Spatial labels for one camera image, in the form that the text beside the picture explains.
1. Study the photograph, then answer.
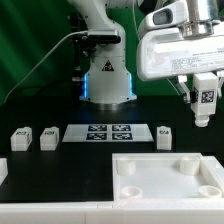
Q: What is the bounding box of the white front rail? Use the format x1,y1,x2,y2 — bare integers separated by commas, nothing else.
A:
0,201,224,224

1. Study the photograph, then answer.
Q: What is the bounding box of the white square tabletop tray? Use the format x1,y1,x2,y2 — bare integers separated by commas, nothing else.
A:
112,153,224,201

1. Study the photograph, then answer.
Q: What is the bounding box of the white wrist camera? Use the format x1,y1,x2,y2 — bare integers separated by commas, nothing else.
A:
138,0,189,39

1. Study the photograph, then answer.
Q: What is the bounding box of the white left obstacle block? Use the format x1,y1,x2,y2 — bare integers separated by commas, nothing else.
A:
0,158,8,185

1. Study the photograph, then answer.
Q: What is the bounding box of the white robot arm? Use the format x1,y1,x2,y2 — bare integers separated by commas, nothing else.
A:
67,0,224,107

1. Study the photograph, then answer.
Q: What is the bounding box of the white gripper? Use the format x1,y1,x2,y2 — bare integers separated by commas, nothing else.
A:
136,23,224,103

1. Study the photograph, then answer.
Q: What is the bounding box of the black camera on stand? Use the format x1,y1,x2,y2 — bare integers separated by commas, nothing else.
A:
68,12,86,100

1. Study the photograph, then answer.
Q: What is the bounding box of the white marker sheet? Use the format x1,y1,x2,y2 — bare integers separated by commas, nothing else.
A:
63,124,153,142

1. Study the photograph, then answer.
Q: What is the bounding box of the white cable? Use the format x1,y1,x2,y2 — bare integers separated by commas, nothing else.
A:
3,30,90,105

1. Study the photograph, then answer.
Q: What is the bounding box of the black cable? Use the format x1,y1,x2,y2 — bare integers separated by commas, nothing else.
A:
6,79,81,101

